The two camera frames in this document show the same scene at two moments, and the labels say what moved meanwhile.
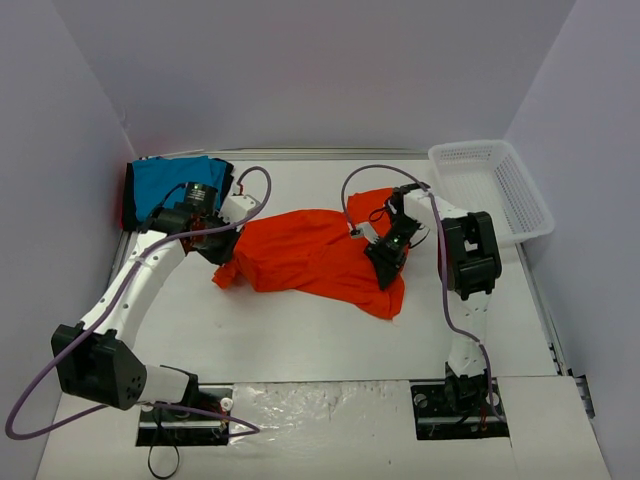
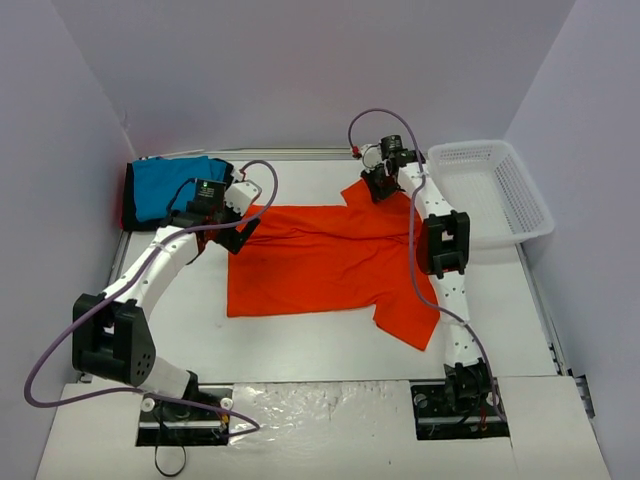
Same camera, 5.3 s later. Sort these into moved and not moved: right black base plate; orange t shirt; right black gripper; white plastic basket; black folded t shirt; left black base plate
Moved: right black gripper; orange t shirt
Not moved: left black base plate; right black base plate; white plastic basket; black folded t shirt
